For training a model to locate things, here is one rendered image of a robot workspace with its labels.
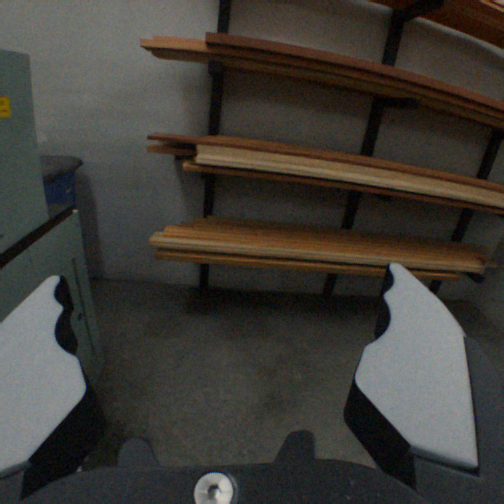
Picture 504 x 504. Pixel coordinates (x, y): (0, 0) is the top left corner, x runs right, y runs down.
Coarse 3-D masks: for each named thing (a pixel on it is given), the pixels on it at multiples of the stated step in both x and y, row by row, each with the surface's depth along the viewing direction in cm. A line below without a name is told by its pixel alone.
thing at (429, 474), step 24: (480, 360) 6; (480, 384) 6; (480, 408) 5; (480, 432) 5; (408, 456) 5; (480, 456) 4; (408, 480) 5; (432, 480) 4; (456, 480) 4; (480, 480) 4
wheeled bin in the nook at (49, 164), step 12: (48, 156) 149; (60, 156) 152; (72, 156) 157; (48, 168) 130; (60, 168) 137; (72, 168) 149; (48, 180) 126; (60, 180) 144; (72, 180) 160; (48, 192) 134; (60, 192) 147; (72, 192) 162; (72, 204) 165
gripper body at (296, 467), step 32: (128, 448) 5; (288, 448) 5; (64, 480) 4; (96, 480) 4; (128, 480) 4; (160, 480) 4; (192, 480) 4; (224, 480) 4; (256, 480) 4; (288, 480) 4; (320, 480) 4; (352, 480) 4; (384, 480) 4
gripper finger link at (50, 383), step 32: (64, 288) 10; (32, 320) 8; (64, 320) 8; (0, 352) 7; (32, 352) 7; (64, 352) 7; (0, 384) 6; (32, 384) 6; (64, 384) 6; (0, 416) 5; (32, 416) 5; (64, 416) 5; (96, 416) 6; (0, 448) 4; (32, 448) 5; (64, 448) 5
